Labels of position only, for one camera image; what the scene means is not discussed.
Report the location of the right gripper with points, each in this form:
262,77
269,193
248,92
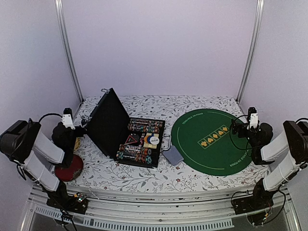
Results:
236,129

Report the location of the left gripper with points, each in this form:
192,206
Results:
78,131

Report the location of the black poker chip case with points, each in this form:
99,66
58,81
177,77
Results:
107,127

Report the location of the blue small blind button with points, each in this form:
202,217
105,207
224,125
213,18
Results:
147,139

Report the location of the white dealer button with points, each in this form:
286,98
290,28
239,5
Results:
154,140

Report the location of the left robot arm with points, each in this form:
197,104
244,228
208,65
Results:
25,144

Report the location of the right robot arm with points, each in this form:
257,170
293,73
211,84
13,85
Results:
288,151

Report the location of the woven wicker basket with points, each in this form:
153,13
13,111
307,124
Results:
77,144

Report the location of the red embroidered round cushion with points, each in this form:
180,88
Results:
72,172

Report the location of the green poker felt mat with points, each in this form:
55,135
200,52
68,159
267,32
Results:
204,140

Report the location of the red triangle all-in marker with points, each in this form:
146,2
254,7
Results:
131,140

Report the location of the poker chip row far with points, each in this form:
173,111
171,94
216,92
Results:
145,125

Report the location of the poker chip row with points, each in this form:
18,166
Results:
137,154
145,125

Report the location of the poker chip row near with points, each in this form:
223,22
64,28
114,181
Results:
137,154

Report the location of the boxed playing cards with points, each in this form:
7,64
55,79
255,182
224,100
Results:
148,145

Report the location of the blue playing card deck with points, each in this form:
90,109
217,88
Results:
173,156

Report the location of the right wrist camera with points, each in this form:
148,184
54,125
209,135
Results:
252,118

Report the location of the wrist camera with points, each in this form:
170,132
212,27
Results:
252,118
67,118

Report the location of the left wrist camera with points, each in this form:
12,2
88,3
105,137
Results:
67,118

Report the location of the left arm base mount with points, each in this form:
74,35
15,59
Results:
77,203

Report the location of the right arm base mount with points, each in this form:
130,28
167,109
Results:
259,205

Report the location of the front aluminium rail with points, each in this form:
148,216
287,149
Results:
137,211

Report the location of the right aluminium frame post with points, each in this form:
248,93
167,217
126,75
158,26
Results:
251,51

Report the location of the aluminium frame post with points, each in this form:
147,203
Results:
251,51
68,54

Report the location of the left aluminium frame post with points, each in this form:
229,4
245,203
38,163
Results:
68,54

